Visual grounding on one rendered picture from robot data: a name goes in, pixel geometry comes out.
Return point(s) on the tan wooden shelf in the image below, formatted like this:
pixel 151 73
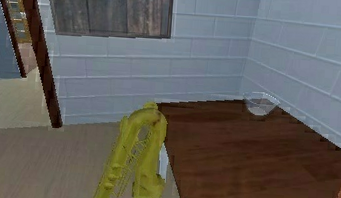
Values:
pixel 17 9

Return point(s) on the yellow saxophone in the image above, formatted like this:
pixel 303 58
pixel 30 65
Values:
pixel 148 142

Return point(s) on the clear glass bowl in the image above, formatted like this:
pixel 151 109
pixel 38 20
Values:
pixel 260 104

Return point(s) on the brown wooden table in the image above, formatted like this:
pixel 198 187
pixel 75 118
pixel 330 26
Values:
pixel 254 166

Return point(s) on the dark brown door frame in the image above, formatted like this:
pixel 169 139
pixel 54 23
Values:
pixel 38 44

